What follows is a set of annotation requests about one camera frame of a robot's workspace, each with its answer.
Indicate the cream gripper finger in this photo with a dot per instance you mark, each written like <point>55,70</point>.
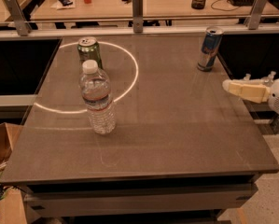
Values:
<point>267,81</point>
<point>254,93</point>

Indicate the blue silver redbull can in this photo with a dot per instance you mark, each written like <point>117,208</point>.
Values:
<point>209,49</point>

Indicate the small clear bottle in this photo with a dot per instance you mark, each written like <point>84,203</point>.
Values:
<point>247,77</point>

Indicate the clear plastic water bottle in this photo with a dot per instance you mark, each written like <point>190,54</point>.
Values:
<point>96,92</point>

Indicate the green soda can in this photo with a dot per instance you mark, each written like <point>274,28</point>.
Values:
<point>88,49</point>

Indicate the brown cardboard box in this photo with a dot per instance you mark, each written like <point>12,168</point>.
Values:
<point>9,134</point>

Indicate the right metal rail bracket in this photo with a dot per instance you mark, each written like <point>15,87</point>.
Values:
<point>253,20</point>

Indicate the metal rail bracket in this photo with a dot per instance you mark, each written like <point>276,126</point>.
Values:
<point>138,16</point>
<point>253,20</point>
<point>22,26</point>

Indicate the horizontal metal rail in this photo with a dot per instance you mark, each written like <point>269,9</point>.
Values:
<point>157,18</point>

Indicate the middle metal rail bracket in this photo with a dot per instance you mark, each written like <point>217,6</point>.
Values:
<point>138,16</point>

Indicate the left metal rail bracket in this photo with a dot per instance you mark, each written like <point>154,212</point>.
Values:
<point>22,26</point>

